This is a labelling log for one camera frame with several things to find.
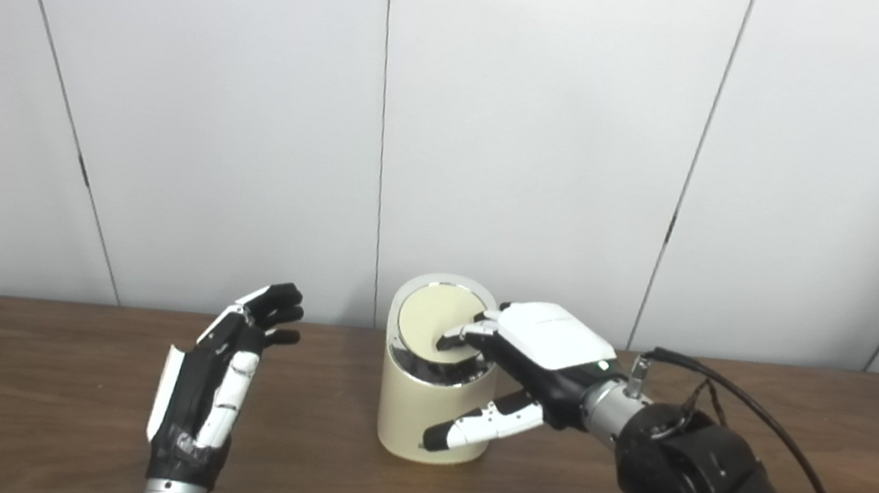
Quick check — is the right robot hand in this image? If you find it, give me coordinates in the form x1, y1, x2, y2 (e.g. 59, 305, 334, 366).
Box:
420, 288, 629, 477

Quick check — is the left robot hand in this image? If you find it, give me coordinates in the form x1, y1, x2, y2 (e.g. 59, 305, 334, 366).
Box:
139, 267, 309, 493

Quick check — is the round cream bin lid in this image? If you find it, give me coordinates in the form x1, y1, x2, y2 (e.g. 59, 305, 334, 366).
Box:
394, 277, 496, 370

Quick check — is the cream-colored bin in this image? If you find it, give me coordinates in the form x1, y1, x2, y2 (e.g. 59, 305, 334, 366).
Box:
369, 267, 517, 472

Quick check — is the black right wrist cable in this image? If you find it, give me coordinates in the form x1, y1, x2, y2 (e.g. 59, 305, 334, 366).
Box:
612, 343, 879, 493

